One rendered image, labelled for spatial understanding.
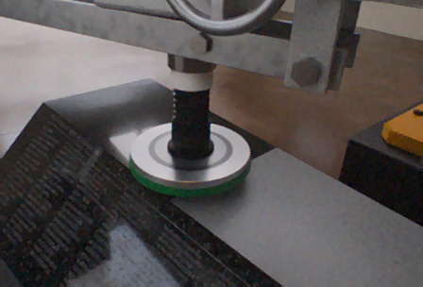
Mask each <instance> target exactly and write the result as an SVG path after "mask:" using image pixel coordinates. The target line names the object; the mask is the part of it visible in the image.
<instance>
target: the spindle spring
mask: <svg viewBox="0 0 423 287"><path fill-rule="evenodd" d="M210 89H211V88H209V89H207V90H206V91H198V92H186V91H181V90H178V89H176V88H174V94H173V96H174V121H175V122H177V123H178V124H179V125H184V126H196V125H201V124H203V123H204V122H207V121H208V119H209V117H210V114H209V112H210V101H211V98H210V95H211V91H210ZM201 94H202V95H201ZM199 95H201V96H199ZM181 96H186V97H181ZM195 96H199V97H195ZM201 101H202V102H201ZM182 102H187V103H193V102H198V103H194V104H185V103H182ZM201 107H202V108H201ZM199 108H201V109H199ZM186 109H194V110H186ZM201 112H202V113H201ZM181 113H183V114H196V115H183V114H181ZM197 113H199V114H197ZM201 118H202V119H201ZM198 119H201V120H198ZM184 120H195V121H184Z"/></svg>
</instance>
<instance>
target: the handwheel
mask: <svg viewBox="0 0 423 287"><path fill-rule="evenodd" d="M166 1H167V4H169V6H170V8H172V10H173V11H174V12H175V14H176V15H177V16H178V17H179V18H180V19H181V20H182V21H184V22H185V23H186V24H188V25H189V26H190V27H193V28H194V29H196V30H198V31H200V32H203V33H205V34H210V35H213V36H222V37H230V36H240V35H242V34H246V33H248V32H251V31H253V30H254V29H257V28H258V27H261V26H262V25H264V23H267V21H269V20H270V19H271V18H272V17H274V15H275V14H276V13H277V12H278V10H280V8H281V7H282V5H283V4H284V2H286V0H262V1H260V3H258V5H257V6H256V7H255V8H253V9H251V10H249V11H248V12H246V13H245V14H241V15H240V16H235V17H232V18H228V0H211V16H209V15H208V14H204V13H203V12H201V11H199V9H196V8H195V7H194V6H193V5H192V4H191V3H190V2H189V1H188V0H166Z"/></svg>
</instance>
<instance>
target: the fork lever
mask: <svg viewBox="0 0 423 287"><path fill-rule="evenodd" d="M0 17H3V18H4V17H6V18H9V19H11V20H17V21H21V22H26V23H30V24H35V25H43V26H46V27H53V28H55V29H61V30H63V31H70V32H73V33H78V34H81V35H84V36H90V37H94V38H99V39H102V40H108V41H112V42H119V43H125V44H128V45H134V46H138V47H140V48H146V49H149V50H155V51H158V52H164V53H167V54H173V55H176V56H179V57H185V58H188V59H196V60H202V61H206V62H207V63H214V64H217V65H224V66H227V67H231V68H235V69H238V70H245V71H247V72H253V73H256V74H259V75H266V76H273V77H276V78H279V79H285V71H286V66H287V61H288V52H289V47H290V38H291V32H292V23H293V21H284V20H280V19H270V20H269V21H267V23H264V25H262V26H261V27H258V28H257V29H254V30H253V31H251V32H248V33H246V34H242V35H240V36H230V37H222V36H213V35H210V34H205V33H203V32H200V31H198V30H196V29H194V28H193V27H190V26H189V25H188V24H186V23H185V22H184V21H182V20H181V19H174V18H170V17H160V16H156V15H151V14H141V13H136V12H127V11H122V10H113V9H108V8H100V7H97V6H96V5H95V4H94V2H93V0H0ZM360 36H361V33H360V32H356V31H347V30H344V29H340V31H339V34H338V41H337V44H336V51H335V54H334V61H333V64H332V71H331V74H330V84H329V86H328V90H331V91H338V90H339V87H340V84H341V79H342V76H343V73H344V72H343V71H344V69H345V67H346V68H349V69H352V66H353V64H354V60H355V57H356V52H357V49H358V44H359V41H360ZM320 69H321V67H320V66H319V65H318V64H317V63H315V62H314V61H313V60H312V59H310V57H307V58H305V59H300V60H298V61H295V62H294V63H293V65H292V73H291V76H290V78H291V79H292V80H293V81H294V82H295V83H296V84H298V85H299V86H300V87H301V88H303V87H306V86H311V85H313V84H316V83H317V81H318V78H319V73H320Z"/></svg>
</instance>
